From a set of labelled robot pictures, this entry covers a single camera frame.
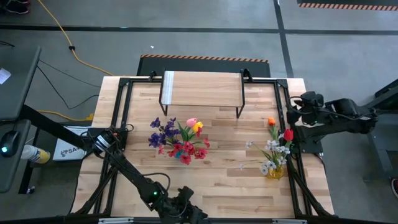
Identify white and yellow bottle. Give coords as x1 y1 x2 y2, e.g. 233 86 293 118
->
21 144 51 165

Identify white paper note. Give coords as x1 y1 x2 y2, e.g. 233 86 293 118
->
0 67 12 85

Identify black hazard-striped floor mat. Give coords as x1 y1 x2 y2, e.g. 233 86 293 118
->
136 54 271 78
297 0 398 12

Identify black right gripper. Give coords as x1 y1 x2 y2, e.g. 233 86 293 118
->
286 90 326 125

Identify red artificial tulip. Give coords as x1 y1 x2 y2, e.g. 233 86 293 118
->
278 128 295 170

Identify black desk support beam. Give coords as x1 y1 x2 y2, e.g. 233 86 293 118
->
20 104 91 152

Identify silver aluminium bar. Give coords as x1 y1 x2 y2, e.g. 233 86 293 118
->
272 218 308 224
98 217 134 224

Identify yellow extension cable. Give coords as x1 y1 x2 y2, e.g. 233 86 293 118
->
37 0 114 77

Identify white box with logo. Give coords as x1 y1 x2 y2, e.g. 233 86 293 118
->
52 126 91 162

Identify black metal rig frame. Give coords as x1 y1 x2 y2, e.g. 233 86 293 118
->
70 68 335 224

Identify orange artificial tulip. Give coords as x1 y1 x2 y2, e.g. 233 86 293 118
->
267 116 280 141

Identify yellow cord with plug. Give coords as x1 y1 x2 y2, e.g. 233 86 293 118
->
37 110 95 123

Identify grey desk tray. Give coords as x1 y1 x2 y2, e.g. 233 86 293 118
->
0 119 32 194

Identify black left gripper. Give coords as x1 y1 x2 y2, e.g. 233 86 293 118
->
157 185 208 224

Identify yellow artificial tulip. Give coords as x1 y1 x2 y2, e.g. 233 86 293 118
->
186 121 204 144

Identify wooden shelf with black frame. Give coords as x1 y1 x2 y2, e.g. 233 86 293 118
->
158 68 246 119

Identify pink artificial tulip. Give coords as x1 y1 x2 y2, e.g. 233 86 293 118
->
176 117 198 144

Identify red artificial flower bunch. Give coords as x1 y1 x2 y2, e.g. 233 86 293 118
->
157 126 211 166

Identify black computer mouse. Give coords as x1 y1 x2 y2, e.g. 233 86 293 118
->
0 130 20 158

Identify purple artificial flower bunch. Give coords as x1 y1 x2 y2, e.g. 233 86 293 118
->
148 116 182 149

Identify white artificial flower bunch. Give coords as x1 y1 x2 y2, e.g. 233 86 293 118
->
238 132 292 177

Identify amber glass vase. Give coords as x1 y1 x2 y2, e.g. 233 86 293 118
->
266 166 285 180

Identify grey desk top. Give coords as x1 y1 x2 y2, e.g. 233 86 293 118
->
0 46 42 122

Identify grey metal stand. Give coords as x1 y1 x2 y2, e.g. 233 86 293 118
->
362 79 398 183

